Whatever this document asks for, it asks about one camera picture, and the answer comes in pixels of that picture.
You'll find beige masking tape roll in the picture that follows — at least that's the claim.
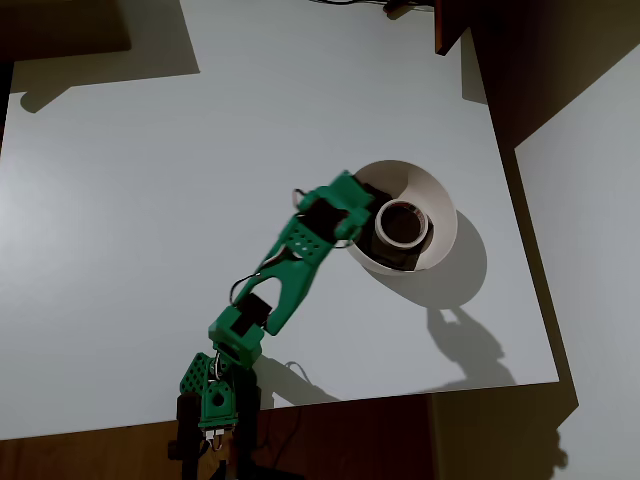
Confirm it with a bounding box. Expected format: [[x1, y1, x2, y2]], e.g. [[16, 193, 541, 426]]
[[374, 198, 434, 250]]

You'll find beige bowl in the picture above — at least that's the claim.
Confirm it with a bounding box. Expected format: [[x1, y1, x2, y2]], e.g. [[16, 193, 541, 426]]
[[345, 159, 459, 277]]

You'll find dark brown wooden cabinet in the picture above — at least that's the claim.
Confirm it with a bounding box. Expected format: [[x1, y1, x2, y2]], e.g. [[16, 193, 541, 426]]
[[433, 0, 640, 151]]

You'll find dark furniture block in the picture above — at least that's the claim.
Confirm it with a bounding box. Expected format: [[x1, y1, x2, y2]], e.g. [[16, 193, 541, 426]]
[[0, 0, 134, 64]]

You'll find thin black cable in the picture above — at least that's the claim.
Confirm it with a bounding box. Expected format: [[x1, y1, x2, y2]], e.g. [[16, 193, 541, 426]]
[[308, 0, 436, 17]]

